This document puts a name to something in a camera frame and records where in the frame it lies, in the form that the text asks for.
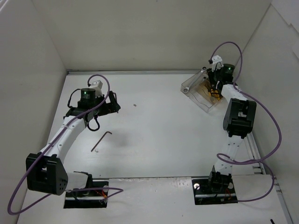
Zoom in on yellow needle nose pliers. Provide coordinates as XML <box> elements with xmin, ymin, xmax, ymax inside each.
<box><xmin>208</xmin><ymin>88</ymin><xmax>222</xmax><ymax>101</ymax></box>

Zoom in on large silver ratchet wrench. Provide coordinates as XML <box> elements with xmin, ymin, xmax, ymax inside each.
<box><xmin>183</xmin><ymin>67</ymin><xmax>206</xmax><ymax>93</ymax></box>

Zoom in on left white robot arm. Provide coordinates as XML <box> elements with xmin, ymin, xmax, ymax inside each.
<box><xmin>26</xmin><ymin>88</ymin><xmax>121</xmax><ymax>196</ymax></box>

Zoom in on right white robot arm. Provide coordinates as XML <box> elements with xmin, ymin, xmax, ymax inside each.
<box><xmin>206</xmin><ymin>61</ymin><xmax>256</xmax><ymax>192</ymax></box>

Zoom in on clear plastic organizer container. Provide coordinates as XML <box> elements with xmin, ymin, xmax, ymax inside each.
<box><xmin>180</xmin><ymin>70</ymin><xmax>223</xmax><ymax>113</ymax></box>

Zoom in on lower dark hex key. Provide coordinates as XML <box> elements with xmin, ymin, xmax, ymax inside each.
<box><xmin>91</xmin><ymin>131</ymin><xmax>112</xmax><ymax>153</ymax></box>

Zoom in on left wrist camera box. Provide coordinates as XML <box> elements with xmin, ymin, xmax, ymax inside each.
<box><xmin>90</xmin><ymin>80</ymin><xmax>103</xmax><ymax>90</ymax></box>

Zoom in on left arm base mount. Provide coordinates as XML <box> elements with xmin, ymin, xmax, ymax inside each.
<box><xmin>64</xmin><ymin>171</ymin><xmax>109</xmax><ymax>209</ymax></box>

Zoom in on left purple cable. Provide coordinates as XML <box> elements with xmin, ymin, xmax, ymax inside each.
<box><xmin>7</xmin><ymin>74</ymin><xmax>124</xmax><ymax>215</ymax></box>

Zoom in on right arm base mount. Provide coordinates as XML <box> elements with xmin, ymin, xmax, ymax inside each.
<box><xmin>192</xmin><ymin>168</ymin><xmax>238</xmax><ymax>205</ymax></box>

